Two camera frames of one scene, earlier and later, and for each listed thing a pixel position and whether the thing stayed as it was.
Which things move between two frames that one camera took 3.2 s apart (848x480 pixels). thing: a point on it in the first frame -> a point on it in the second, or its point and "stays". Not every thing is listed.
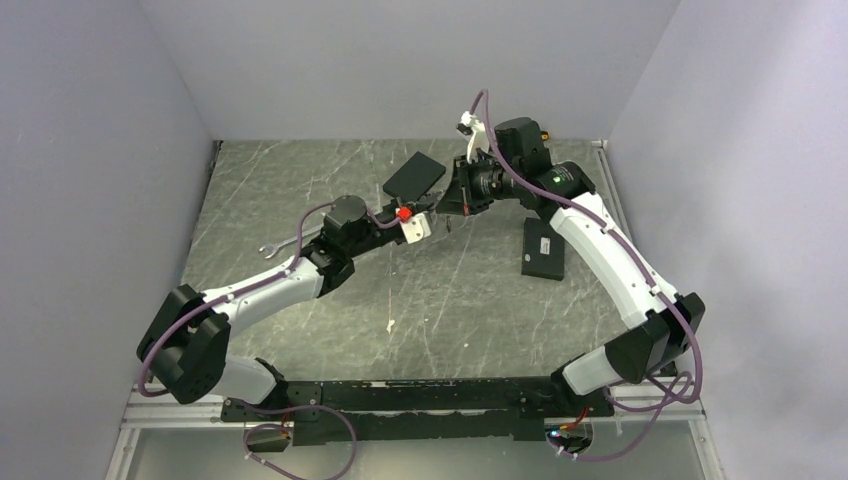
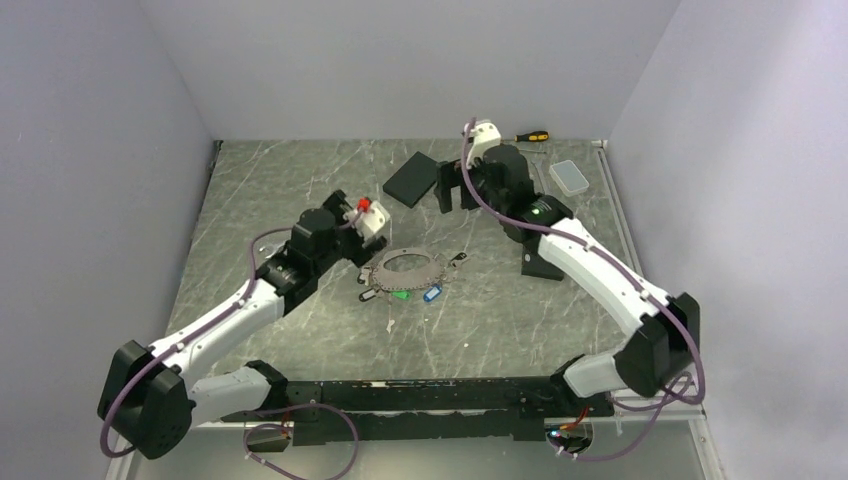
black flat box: (415, 177) stays
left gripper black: (391, 207) -> (357, 252)
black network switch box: (542, 250) stays
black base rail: (417, 411) stays
